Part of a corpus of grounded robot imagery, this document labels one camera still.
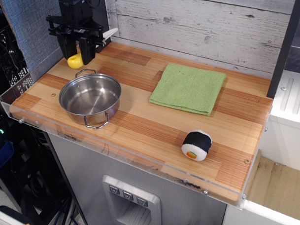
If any clear acrylic table guard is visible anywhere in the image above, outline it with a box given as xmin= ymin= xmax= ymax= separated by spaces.
xmin=0 ymin=70 xmax=272 ymax=207

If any green folded cloth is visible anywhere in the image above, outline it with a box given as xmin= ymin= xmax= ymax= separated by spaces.
xmin=149 ymin=63 xmax=226 ymax=116

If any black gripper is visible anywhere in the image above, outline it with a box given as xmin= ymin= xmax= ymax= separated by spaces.
xmin=46 ymin=0 xmax=104 ymax=65

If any plush sushi roll toy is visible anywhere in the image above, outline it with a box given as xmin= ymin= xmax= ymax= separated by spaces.
xmin=181 ymin=130 xmax=212 ymax=162

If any yellow handled toy knife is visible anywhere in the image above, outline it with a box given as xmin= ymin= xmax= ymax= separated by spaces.
xmin=67 ymin=28 xmax=119 ymax=69

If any stainless steel pot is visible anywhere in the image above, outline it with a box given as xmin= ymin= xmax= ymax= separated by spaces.
xmin=59 ymin=69 xmax=122 ymax=130

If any black vertical post right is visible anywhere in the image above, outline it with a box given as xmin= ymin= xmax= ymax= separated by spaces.
xmin=266 ymin=0 xmax=300 ymax=98

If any silver dispenser panel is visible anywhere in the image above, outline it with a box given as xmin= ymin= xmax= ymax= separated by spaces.
xmin=102 ymin=175 xmax=162 ymax=225

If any black vertical post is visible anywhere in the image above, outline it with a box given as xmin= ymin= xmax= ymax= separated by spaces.
xmin=85 ymin=0 xmax=111 ymax=57
xmin=266 ymin=0 xmax=300 ymax=98

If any white side cabinet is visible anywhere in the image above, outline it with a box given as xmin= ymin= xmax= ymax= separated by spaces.
xmin=222 ymin=71 xmax=300 ymax=225

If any blue fabric panel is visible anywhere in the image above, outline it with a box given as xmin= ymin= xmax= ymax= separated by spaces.
xmin=0 ymin=0 xmax=63 ymax=81

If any black vertical post left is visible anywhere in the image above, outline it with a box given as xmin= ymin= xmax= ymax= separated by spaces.
xmin=85 ymin=0 xmax=111 ymax=57

